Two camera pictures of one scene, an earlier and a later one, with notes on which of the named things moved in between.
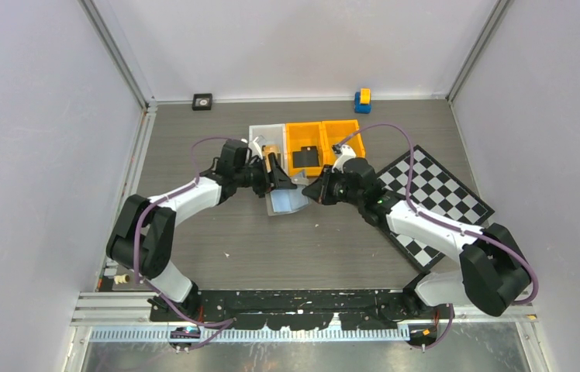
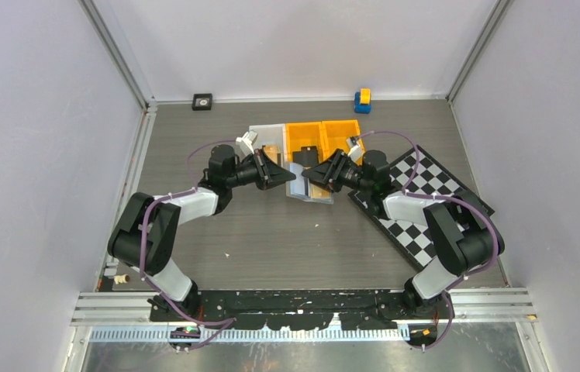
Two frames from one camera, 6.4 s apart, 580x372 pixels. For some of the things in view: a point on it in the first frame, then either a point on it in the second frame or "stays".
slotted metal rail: x=255 y=335 stays
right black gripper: x=315 y=190 to x=322 y=174
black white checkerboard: x=436 y=193 stays
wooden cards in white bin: x=271 y=148 stays
